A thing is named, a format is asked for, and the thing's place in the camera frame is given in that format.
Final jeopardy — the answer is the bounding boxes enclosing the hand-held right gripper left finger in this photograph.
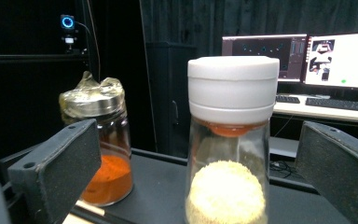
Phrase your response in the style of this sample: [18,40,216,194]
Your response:
[7,119,103,224]

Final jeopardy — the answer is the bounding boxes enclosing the cables under white desk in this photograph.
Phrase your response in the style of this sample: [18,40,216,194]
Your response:
[268,160,296,179]

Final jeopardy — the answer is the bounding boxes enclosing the black cabinet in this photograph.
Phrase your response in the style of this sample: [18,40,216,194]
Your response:
[145,41,199,159]

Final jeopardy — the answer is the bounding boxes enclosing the dark-screen computer monitor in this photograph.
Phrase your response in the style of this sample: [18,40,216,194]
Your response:
[221,34,309,84]

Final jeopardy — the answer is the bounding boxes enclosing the small black keyboard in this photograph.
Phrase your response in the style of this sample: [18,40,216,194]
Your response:
[275,94,301,105]

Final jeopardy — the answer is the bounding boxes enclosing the white-lid glass jar yellow powder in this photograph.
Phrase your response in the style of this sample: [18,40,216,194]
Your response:
[184,55,281,224]

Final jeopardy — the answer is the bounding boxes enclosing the black horizontal rail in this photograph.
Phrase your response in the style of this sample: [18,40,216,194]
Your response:
[0,53,90,65]

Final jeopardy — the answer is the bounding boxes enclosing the black two-tier metal rack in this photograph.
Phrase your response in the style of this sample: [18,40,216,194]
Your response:
[0,144,353,224]

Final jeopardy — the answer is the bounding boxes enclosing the white office desk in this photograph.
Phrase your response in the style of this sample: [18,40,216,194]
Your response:
[268,92,358,160]

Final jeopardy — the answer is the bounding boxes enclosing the white-screen computer monitor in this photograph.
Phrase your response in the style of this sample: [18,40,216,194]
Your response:
[303,31,358,91]

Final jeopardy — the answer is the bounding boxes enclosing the metal-lid glass jar orange powder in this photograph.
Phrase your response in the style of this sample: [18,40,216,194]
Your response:
[58,70,134,207]

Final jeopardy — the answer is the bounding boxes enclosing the webcam with blue ring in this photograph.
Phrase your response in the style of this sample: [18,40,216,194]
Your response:
[59,13,76,51]

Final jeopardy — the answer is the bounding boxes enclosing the black webcam cable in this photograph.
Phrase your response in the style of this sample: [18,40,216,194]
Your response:
[74,20,103,82]

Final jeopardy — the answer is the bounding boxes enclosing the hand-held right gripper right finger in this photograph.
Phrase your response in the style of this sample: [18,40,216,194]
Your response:
[294,120,358,224]

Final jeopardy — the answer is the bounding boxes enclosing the wide black keyboard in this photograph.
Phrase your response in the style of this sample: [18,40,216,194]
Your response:
[305,96,358,114]

